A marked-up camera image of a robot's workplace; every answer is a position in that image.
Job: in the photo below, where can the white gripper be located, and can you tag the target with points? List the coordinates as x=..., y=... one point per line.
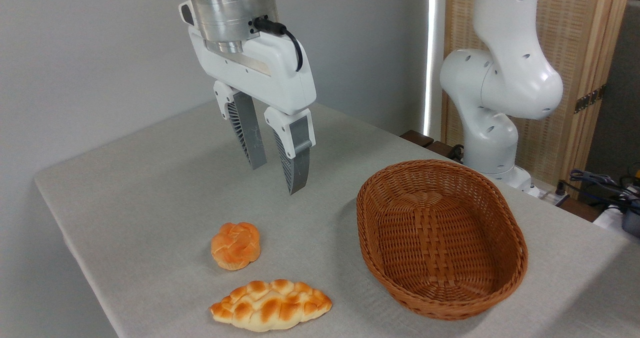
x=270, y=77

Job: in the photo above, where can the round knotted bread roll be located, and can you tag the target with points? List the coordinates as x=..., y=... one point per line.
x=235, y=245

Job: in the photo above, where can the long braided bread loaf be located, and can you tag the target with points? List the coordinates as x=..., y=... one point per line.
x=270, y=305

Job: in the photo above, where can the brown oval wicker basket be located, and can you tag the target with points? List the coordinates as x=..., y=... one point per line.
x=440, y=238

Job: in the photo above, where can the grey tablecloth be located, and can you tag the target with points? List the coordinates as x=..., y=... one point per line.
x=165, y=188

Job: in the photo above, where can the dark brown wooden bench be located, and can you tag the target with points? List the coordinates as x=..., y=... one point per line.
x=419, y=137

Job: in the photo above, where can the brass screen hinge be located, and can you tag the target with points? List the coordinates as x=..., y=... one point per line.
x=590, y=99

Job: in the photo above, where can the wooden woven folding screen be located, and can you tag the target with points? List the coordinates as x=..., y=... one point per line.
x=580, y=37

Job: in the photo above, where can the grey box device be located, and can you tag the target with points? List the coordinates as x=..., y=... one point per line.
x=632, y=223

